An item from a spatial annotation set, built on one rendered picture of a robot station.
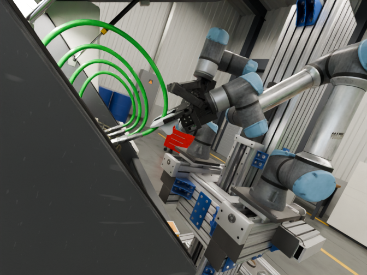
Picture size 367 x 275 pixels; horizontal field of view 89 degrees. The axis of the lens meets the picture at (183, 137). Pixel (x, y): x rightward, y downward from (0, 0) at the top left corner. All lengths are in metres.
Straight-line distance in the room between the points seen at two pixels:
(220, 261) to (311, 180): 0.47
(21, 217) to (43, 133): 0.12
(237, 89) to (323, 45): 0.68
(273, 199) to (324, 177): 0.23
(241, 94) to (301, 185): 0.35
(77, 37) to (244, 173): 1.00
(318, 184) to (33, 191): 0.72
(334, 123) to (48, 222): 0.76
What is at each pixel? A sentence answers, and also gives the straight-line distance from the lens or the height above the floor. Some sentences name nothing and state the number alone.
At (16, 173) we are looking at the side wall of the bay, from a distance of 0.31.
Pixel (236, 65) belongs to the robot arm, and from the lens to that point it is 0.79.
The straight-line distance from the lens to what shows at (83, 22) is 0.61.
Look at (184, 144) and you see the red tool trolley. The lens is 4.79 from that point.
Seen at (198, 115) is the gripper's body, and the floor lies 1.28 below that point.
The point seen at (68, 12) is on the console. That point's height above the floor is 1.47.
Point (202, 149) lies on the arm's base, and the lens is 1.14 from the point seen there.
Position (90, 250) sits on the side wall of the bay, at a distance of 0.38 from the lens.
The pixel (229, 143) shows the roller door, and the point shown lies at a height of 0.59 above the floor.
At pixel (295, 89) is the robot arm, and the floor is 1.49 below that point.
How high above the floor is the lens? 1.29
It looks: 9 degrees down
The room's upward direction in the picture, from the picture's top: 21 degrees clockwise
